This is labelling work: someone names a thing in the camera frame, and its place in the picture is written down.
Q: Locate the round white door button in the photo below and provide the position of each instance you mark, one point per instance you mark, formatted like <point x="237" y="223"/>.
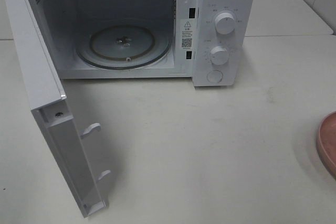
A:
<point x="215" y="76"/>

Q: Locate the white microwave knob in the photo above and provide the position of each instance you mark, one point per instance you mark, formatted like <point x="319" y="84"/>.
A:
<point x="219" y="55"/>
<point x="225" y="22"/>

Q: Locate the white microwave door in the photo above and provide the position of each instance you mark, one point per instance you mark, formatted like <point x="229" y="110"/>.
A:
<point x="48" y="103"/>

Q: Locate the pink round plate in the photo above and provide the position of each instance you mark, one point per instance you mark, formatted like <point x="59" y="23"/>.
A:
<point x="325" y="142"/>

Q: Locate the white warning label sticker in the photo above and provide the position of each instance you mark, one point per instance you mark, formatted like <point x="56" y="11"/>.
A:
<point x="186" y="31"/>

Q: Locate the glass microwave turntable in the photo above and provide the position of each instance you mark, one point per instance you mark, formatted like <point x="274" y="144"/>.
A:
<point x="123" y="46"/>

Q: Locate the white microwave oven body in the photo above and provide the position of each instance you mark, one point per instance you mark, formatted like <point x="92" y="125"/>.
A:
<point x="67" y="17"/>

